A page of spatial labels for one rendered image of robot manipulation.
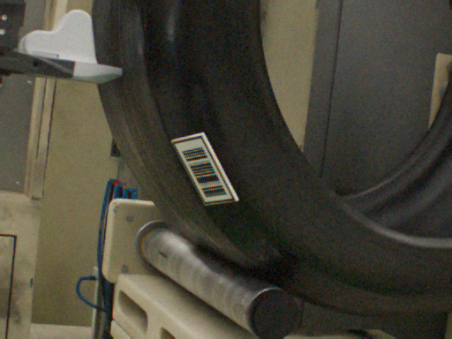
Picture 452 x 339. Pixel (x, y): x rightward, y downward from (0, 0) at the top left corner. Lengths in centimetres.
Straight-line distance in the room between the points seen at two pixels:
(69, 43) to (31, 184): 67
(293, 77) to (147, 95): 43
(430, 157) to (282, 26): 24
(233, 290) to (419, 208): 37
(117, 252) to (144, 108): 34
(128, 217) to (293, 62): 28
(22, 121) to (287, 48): 48
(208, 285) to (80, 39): 25
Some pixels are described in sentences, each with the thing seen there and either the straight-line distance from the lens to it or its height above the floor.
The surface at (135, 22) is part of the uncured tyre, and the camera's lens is 75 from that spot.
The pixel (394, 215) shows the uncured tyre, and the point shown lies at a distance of 109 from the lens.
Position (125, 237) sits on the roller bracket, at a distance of 106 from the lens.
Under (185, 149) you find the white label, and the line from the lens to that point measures 72.
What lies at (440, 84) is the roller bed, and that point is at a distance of 139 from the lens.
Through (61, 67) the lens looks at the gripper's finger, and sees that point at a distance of 76.
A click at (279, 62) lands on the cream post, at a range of 114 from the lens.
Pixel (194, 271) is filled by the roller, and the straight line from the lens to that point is 88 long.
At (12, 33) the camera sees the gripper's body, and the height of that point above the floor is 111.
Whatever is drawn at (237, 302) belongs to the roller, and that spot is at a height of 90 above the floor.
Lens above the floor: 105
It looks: 3 degrees down
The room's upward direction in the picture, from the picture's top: 7 degrees clockwise
